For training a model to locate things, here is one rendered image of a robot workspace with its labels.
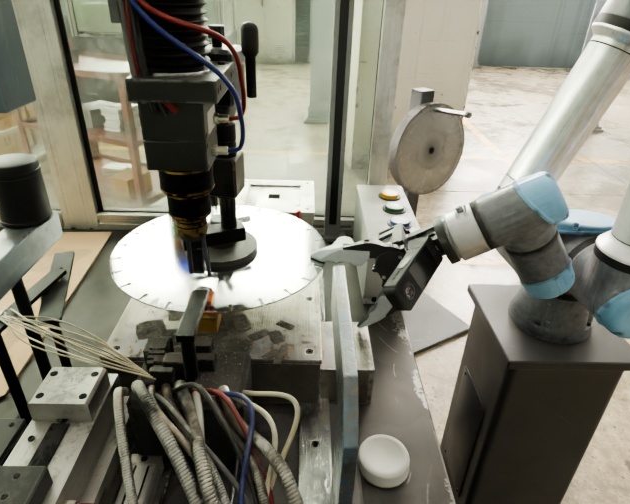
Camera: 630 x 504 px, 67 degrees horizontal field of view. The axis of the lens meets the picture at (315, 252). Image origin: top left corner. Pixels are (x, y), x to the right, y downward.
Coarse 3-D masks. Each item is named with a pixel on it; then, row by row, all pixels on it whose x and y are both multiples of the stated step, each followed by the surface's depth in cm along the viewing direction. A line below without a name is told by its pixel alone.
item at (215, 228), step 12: (228, 204) 62; (228, 216) 63; (216, 228) 64; (228, 228) 64; (240, 228) 64; (180, 240) 64; (216, 240) 63; (228, 240) 64; (240, 240) 65; (192, 252) 63; (204, 264) 64
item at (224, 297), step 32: (160, 224) 81; (256, 224) 82; (288, 224) 83; (128, 256) 72; (160, 256) 72; (256, 256) 73; (288, 256) 73; (128, 288) 64; (160, 288) 65; (192, 288) 65; (224, 288) 65; (256, 288) 65; (288, 288) 66
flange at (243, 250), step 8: (248, 232) 78; (248, 240) 75; (256, 240) 75; (216, 248) 72; (224, 248) 72; (232, 248) 72; (240, 248) 73; (248, 248) 73; (256, 248) 74; (216, 256) 71; (224, 256) 71; (232, 256) 71; (240, 256) 71; (248, 256) 72; (216, 264) 70; (224, 264) 70; (232, 264) 70
